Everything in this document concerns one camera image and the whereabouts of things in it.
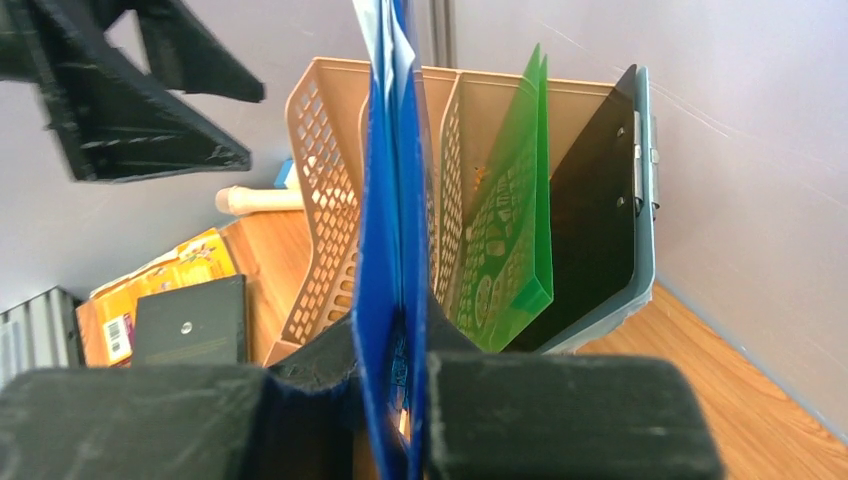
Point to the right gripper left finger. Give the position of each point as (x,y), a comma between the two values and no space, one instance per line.
(184,422)

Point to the blue binder folder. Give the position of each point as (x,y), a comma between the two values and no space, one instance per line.
(391,296)

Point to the beige plastic file organizer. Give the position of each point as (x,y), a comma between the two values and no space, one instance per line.
(327,117)

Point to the blue white eraser block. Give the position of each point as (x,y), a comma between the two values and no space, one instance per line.
(287,177)

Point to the black clipboard blue back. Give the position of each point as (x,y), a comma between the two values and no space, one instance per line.
(604,200)

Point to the orange yellow booklet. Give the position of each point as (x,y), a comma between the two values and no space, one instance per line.
(107,319)

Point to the green translucent plastic folder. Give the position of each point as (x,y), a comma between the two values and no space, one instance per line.
(507,276)

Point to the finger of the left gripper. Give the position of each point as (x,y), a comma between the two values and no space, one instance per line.
(114,121)
(184,55)

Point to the beige rolled tube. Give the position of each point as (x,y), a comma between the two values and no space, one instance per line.
(240,201)

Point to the black notebook with sticker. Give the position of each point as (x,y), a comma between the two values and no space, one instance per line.
(198,324)

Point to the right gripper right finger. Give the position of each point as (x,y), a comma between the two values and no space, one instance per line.
(542,416)

